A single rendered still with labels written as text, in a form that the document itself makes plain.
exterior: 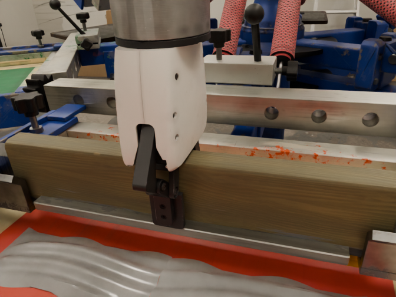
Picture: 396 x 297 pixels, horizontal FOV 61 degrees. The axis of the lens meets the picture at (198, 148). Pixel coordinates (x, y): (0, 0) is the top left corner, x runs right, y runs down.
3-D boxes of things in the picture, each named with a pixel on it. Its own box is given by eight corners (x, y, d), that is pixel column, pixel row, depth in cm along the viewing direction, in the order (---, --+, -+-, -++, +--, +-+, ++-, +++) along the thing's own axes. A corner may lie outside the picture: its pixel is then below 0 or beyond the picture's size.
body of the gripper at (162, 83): (145, 13, 31) (157, 123, 37) (82, 31, 23) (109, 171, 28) (224, 12, 29) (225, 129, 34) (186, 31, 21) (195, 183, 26)
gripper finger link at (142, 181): (154, 88, 27) (170, 131, 32) (118, 167, 23) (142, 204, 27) (167, 88, 27) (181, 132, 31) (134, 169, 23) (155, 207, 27)
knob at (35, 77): (53, 119, 62) (43, 81, 59) (28, 117, 64) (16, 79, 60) (77, 105, 69) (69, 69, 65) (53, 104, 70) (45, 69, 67)
